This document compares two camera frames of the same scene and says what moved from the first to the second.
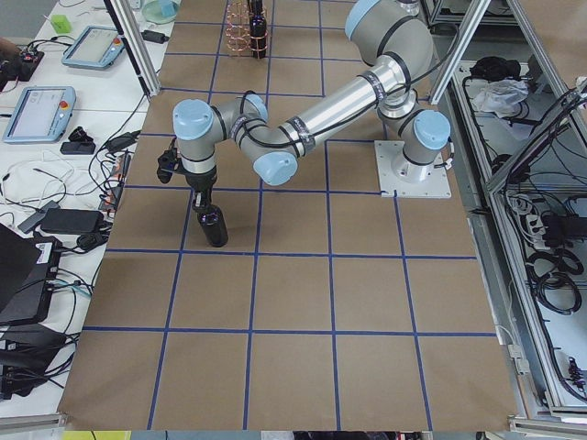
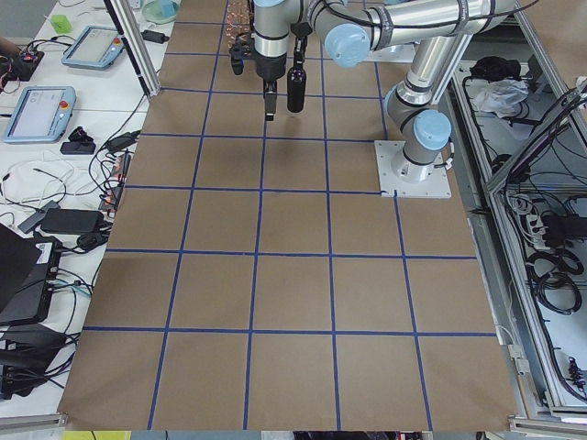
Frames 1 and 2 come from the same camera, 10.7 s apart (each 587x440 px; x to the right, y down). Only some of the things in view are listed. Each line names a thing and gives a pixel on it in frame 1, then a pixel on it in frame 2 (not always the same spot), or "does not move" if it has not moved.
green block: [60, 23] does not move
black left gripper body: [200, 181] to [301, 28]
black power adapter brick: [72, 221] does not move
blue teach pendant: [42, 115] does not move
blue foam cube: [168, 8] does not move
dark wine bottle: [213, 219] to [296, 81]
